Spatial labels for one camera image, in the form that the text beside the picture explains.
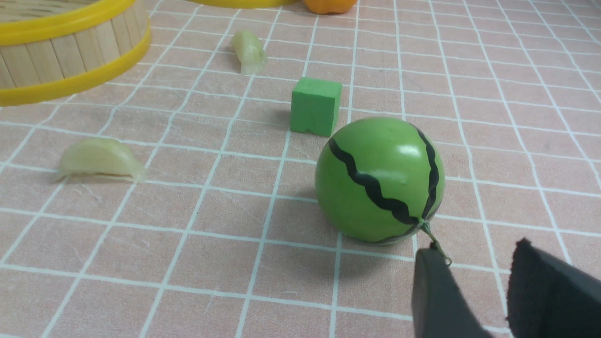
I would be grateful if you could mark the pale green dumpling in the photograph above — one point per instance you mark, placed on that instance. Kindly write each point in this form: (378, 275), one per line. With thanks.
(100, 156)
(249, 51)

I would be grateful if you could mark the orange toy pear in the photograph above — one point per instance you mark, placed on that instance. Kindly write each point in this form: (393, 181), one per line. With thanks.
(329, 7)

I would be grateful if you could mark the pink checkered tablecloth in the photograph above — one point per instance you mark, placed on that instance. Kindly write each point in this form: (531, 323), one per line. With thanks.
(225, 238)

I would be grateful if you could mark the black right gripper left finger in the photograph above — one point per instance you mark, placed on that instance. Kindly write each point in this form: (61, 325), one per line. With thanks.
(438, 306)

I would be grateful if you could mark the green foam cube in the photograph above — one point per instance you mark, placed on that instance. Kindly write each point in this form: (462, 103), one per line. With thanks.
(315, 106)

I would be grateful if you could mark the bamboo steamer lid yellow rim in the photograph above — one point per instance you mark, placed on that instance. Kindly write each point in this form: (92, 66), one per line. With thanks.
(245, 4)

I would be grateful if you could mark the green toy watermelon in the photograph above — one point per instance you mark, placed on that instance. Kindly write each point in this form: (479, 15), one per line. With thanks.
(380, 180)

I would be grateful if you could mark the bamboo steamer tray yellow rim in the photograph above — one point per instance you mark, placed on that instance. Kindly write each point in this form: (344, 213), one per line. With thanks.
(55, 48)

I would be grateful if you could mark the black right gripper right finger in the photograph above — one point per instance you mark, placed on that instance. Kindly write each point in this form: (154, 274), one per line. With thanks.
(548, 298)

